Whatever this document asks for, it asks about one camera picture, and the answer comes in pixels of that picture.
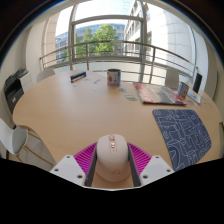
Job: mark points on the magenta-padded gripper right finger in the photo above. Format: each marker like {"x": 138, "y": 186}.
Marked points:
{"x": 155, "y": 168}

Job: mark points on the red and blue magazine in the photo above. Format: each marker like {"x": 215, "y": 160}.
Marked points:
{"x": 158, "y": 94}

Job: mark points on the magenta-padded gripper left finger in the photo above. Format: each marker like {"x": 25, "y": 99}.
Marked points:
{"x": 70, "y": 168}

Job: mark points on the dark blue patterned mouse pad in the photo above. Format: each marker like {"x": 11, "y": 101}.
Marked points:
{"x": 183, "y": 133}

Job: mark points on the small green card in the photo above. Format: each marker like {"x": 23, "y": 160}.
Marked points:
{"x": 130, "y": 97}

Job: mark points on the white chair with wooden legs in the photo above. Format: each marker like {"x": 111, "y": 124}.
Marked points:
{"x": 13, "y": 138}

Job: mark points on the metal railing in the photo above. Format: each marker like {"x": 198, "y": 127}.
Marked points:
{"x": 87, "y": 60}

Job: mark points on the black and white printer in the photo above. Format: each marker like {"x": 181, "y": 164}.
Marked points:
{"x": 15, "y": 88}

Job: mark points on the black cylindrical speaker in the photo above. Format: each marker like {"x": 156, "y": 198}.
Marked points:
{"x": 197, "y": 82}

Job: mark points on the green tree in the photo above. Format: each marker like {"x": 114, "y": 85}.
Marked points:
{"x": 105, "y": 38}

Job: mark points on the pale pink computer mouse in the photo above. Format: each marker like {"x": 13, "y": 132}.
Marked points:
{"x": 112, "y": 160}

